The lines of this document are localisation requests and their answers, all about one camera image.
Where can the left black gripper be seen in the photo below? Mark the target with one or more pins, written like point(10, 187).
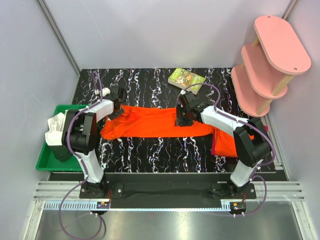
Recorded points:
point(116, 114)

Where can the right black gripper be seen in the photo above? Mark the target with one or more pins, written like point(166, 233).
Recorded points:
point(179, 121)

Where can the orange t shirt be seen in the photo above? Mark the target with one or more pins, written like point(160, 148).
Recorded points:
point(223, 144)
point(143, 122)

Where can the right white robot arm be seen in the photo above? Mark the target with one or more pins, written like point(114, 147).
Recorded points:
point(252, 143)

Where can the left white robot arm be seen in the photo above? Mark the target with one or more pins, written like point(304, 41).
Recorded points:
point(80, 130)

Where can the green paperback book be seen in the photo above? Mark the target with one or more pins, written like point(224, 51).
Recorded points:
point(182, 79)

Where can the folded orange t shirt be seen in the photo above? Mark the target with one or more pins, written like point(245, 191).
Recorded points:
point(223, 144)

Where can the white t shirt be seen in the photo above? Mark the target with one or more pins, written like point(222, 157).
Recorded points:
point(53, 137)

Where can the dark green t shirt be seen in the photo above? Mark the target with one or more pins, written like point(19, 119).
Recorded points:
point(61, 153)

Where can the pink three-tier shelf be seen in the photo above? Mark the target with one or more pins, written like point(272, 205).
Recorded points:
point(269, 63)

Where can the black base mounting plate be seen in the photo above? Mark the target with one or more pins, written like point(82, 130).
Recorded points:
point(165, 195)

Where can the green plastic bin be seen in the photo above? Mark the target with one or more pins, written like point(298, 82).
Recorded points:
point(47, 161)

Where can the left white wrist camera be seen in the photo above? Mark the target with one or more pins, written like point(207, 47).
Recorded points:
point(105, 91)

